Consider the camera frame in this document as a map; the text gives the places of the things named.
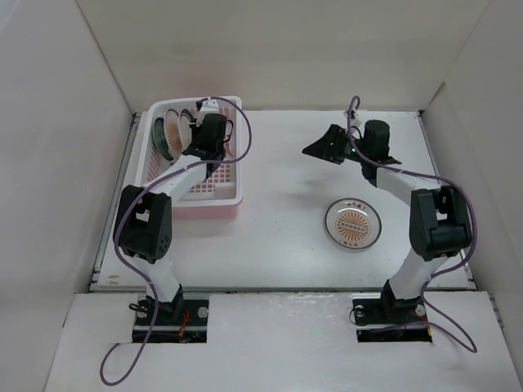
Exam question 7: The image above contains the green red rimmed plate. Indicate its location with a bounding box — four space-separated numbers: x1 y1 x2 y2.
178 108 196 140

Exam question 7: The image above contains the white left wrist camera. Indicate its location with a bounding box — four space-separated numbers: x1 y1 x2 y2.
196 99 220 126

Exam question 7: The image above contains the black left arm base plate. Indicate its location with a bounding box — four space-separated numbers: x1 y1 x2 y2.
128 298 209 344

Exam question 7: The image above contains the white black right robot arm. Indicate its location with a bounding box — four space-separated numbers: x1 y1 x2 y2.
302 119 476 326

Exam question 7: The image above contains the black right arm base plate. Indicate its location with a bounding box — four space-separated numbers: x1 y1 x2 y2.
351 298 432 343

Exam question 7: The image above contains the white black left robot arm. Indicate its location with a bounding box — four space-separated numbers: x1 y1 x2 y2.
113 114 228 324

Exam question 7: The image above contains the orange sunburst plate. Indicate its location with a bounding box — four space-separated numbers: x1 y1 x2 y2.
164 109 183 159
324 198 382 252

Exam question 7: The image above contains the blue floral green plate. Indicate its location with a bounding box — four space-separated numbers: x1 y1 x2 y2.
151 117 173 161

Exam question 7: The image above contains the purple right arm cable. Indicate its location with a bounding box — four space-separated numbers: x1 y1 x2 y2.
346 96 478 354

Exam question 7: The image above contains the white pink dish rack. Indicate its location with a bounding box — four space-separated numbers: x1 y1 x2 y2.
134 96 248 219

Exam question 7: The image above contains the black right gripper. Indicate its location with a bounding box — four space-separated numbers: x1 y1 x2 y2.
302 124 369 165

